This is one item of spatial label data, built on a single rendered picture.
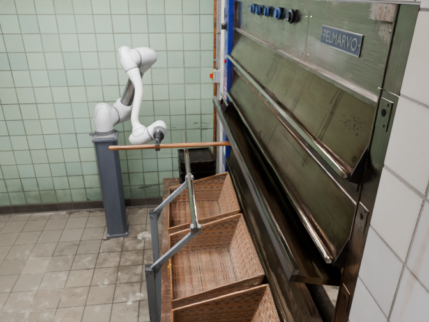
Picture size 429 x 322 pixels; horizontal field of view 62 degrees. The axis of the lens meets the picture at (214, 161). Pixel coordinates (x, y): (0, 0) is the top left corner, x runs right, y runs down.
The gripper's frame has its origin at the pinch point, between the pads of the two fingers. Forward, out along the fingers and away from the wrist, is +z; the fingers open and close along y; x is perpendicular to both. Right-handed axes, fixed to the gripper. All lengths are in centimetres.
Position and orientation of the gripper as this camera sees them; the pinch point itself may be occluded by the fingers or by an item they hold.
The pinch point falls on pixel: (157, 145)
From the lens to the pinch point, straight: 240.4
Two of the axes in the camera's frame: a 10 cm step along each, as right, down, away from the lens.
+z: 1.0, 4.3, -9.0
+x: -10.0, 0.4, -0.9
